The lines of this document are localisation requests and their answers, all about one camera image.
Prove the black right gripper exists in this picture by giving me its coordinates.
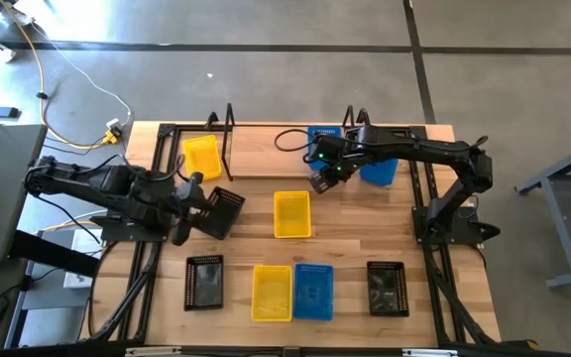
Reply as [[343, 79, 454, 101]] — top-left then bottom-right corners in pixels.
[[308, 156, 361, 195]]

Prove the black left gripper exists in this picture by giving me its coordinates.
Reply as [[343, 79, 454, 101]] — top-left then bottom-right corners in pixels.
[[164, 171, 211, 248]]

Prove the black plastic basket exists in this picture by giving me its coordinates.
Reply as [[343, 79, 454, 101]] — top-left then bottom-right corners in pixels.
[[183, 254, 225, 312], [193, 185, 246, 241], [366, 261, 410, 318]]

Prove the yellow plastic basket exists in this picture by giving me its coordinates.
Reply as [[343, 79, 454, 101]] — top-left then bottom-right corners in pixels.
[[181, 134, 223, 181], [273, 190, 312, 240], [250, 264, 294, 323]]

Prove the white box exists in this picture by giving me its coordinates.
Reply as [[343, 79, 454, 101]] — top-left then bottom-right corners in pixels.
[[62, 227, 104, 290]]

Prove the grey metal table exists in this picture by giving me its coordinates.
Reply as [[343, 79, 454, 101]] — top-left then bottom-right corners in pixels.
[[514, 134, 571, 291]]

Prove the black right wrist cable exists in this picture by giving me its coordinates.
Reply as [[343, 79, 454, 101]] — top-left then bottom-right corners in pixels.
[[274, 128, 316, 154]]

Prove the black metal rig frame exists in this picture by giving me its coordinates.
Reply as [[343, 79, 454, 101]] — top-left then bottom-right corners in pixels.
[[86, 122, 503, 348]]

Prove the white and yellow cable connector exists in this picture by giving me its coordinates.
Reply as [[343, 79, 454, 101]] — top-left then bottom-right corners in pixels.
[[104, 117, 124, 146]]

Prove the silver metal bracket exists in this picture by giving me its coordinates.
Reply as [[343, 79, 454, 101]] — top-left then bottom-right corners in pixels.
[[402, 348, 460, 357], [125, 346, 182, 357]]

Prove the white floor cable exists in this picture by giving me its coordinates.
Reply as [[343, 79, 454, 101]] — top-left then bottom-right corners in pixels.
[[30, 22, 134, 131]]

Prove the yellow floor cable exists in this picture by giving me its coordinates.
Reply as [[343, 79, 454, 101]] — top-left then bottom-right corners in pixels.
[[0, 0, 118, 151]]

